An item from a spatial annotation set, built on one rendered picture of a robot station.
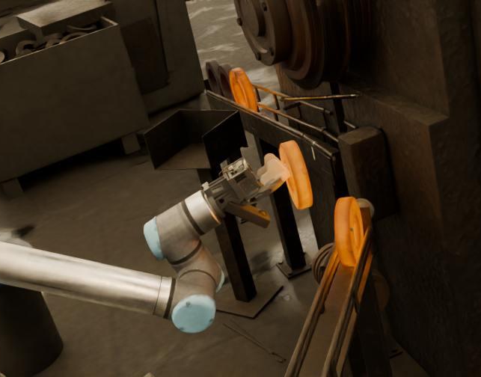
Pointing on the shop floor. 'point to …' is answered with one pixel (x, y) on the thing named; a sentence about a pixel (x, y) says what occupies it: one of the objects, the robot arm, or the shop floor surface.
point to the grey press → (136, 42)
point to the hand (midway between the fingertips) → (293, 167)
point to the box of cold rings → (59, 99)
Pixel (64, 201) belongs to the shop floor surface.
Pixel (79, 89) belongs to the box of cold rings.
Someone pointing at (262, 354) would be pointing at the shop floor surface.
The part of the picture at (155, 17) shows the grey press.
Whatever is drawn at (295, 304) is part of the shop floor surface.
